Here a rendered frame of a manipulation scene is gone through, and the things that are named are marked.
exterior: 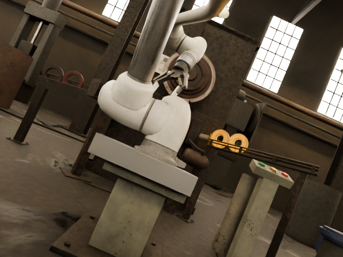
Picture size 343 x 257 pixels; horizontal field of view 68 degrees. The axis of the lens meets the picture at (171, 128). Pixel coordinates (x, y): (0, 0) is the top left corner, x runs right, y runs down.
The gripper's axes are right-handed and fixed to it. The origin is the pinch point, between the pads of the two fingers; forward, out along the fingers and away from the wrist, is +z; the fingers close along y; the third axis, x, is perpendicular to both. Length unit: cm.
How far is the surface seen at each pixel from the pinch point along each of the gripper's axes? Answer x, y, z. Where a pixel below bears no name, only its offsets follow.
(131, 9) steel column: -111, 305, -268
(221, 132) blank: -86, 3, -41
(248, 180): -73, -35, -4
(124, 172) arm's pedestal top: 8.0, -16.5, 44.5
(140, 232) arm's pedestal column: -11, -24, 58
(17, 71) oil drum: -71, 329, -38
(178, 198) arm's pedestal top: -4, -34, 42
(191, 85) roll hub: -60, 36, -62
